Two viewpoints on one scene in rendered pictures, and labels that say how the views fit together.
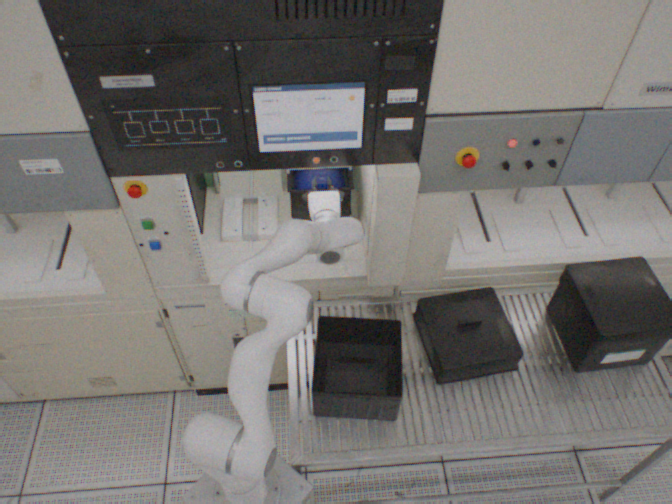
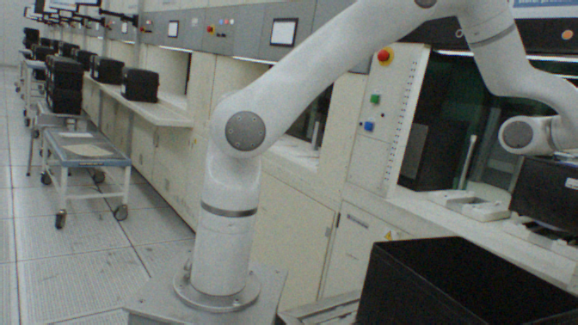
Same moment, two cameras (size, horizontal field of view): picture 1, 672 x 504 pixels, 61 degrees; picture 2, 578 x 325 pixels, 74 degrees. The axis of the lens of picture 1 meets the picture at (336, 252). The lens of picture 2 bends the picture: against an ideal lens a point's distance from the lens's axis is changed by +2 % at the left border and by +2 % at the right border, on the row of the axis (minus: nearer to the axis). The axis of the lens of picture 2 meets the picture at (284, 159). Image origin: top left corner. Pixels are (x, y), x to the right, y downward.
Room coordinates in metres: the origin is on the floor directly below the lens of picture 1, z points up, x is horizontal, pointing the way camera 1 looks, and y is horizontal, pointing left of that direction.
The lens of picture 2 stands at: (0.20, -0.44, 1.23)
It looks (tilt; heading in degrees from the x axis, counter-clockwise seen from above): 13 degrees down; 58
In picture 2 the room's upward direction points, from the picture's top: 10 degrees clockwise
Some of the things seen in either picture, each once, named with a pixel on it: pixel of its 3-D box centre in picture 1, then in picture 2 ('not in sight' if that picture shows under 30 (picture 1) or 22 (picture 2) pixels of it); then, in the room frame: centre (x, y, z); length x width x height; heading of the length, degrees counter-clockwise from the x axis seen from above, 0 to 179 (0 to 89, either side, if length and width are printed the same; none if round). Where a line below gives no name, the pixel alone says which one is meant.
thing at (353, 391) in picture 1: (357, 367); (462, 310); (0.88, -0.08, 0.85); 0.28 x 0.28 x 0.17; 88
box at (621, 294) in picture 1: (609, 314); not in sight; (1.08, -0.94, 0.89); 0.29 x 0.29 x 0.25; 9
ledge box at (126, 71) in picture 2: not in sight; (138, 84); (0.79, 3.03, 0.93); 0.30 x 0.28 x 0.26; 93
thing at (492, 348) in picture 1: (467, 330); not in sight; (1.04, -0.46, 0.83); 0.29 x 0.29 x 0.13; 13
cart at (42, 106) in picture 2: not in sight; (61, 126); (0.26, 4.39, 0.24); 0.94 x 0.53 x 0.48; 95
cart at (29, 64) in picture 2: not in sight; (44, 92); (0.06, 5.81, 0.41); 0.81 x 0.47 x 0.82; 96
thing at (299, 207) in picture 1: (319, 182); (571, 183); (1.52, 0.07, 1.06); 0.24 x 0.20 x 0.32; 96
